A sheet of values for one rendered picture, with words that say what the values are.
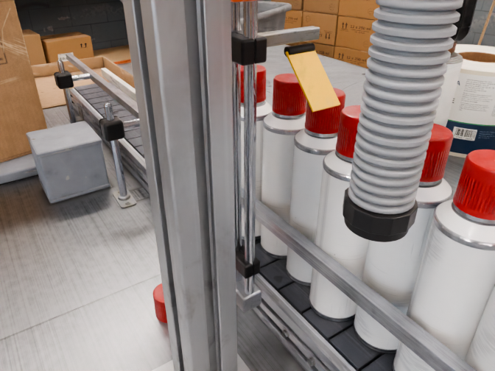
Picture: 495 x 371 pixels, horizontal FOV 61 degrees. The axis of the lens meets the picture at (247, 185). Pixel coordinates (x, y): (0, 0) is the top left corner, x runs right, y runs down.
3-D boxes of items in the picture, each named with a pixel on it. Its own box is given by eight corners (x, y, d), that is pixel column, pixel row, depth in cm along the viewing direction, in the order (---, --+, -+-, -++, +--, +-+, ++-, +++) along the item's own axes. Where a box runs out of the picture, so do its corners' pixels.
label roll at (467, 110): (470, 112, 89) (490, 42, 82) (547, 152, 73) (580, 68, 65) (384, 120, 86) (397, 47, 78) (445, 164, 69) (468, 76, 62)
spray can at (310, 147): (339, 283, 45) (367, 99, 35) (292, 289, 44) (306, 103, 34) (324, 252, 49) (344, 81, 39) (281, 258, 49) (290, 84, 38)
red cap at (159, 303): (183, 322, 47) (180, 301, 45) (152, 322, 47) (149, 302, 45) (187, 300, 50) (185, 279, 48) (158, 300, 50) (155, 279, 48)
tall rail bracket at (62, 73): (105, 133, 92) (91, 57, 84) (71, 140, 89) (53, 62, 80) (101, 128, 95) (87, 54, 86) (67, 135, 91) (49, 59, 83)
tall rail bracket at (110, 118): (160, 192, 71) (149, 98, 62) (118, 205, 67) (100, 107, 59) (153, 185, 73) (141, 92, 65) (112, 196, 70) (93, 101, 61)
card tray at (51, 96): (138, 92, 117) (137, 77, 115) (39, 110, 105) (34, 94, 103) (105, 68, 139) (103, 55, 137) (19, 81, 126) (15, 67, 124)
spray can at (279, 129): (309, 240, 52) (325, 73, 41) (292, 265, 48) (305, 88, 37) (272, 227, 54) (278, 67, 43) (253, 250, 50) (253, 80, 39)
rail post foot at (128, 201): (137, 204, 68) (137, 200, 67) (121, 209, 66) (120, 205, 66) (127, 189, 72) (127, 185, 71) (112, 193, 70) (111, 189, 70)
